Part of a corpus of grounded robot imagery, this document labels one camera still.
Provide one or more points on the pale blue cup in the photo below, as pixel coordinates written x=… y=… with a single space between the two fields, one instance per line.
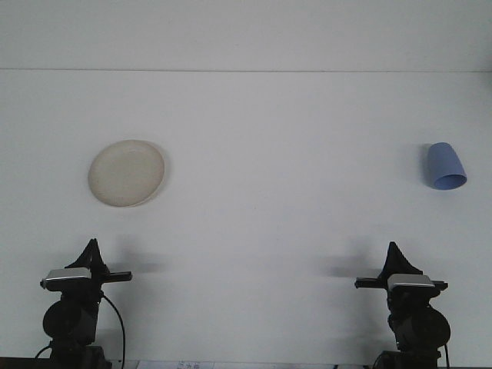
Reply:
x=444 y=161

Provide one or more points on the pale round plate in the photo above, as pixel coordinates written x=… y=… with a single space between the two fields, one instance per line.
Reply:
x=127 y=173

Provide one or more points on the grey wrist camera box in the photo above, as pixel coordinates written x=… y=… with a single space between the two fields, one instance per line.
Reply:
x=409 y=280
x=67 y=274

